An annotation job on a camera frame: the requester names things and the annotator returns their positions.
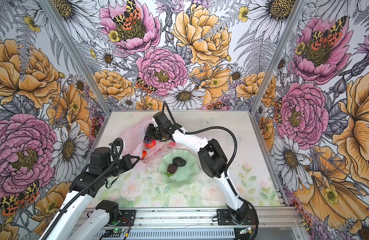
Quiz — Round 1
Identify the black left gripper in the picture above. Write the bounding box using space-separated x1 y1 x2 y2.
102 154 140 179

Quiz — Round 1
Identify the small red tomato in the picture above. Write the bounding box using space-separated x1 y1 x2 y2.
144 140 156 149

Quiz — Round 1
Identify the red bell pepper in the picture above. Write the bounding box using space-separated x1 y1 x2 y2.
141 150 147 160

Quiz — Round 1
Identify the pink plastic bag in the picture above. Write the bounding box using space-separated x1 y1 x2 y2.
119 117 184 164

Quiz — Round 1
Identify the dark purple grape bunch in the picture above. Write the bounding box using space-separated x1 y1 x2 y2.
143 135 154 144

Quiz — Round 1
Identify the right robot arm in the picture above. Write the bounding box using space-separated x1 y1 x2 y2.
146 111 259 226

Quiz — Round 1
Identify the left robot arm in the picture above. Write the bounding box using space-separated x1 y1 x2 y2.
41 146 143 240

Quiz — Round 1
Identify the dark avocado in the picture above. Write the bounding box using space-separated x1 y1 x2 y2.
172 157 186 167

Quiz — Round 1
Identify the dark brown mangosteen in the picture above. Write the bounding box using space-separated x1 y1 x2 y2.
166 164 178 177

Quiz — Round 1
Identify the green wavy fruit plate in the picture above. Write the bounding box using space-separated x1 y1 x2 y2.
158 149 199 188

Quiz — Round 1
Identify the green circuit board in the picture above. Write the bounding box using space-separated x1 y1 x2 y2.
239 227 252 235

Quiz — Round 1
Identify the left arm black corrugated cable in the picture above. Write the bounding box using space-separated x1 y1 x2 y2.
47 137 125 240

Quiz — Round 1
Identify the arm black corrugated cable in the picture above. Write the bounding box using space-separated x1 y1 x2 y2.
161 101 260 240
47 137 125 240

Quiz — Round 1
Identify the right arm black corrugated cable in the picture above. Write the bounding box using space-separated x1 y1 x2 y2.
161 101 260 240

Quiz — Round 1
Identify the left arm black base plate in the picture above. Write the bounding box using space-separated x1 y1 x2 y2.
115 209 136 227

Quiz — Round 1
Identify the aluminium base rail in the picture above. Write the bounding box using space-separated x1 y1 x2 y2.
121 206 302 229

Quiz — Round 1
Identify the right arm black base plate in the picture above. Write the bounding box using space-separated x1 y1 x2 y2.
216 208 259 226

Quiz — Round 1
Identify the white vented cable duct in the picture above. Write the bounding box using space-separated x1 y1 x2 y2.
92 228 235 240

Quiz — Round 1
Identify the aluminium corner post left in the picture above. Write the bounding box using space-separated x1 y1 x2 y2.
37 0 112 116

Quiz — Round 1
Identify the aluminium corner post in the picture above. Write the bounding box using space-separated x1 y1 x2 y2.
37 0 112 116
249 0 308 114

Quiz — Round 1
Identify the aluminium corner post right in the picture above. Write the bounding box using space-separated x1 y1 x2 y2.
249 0 308 114

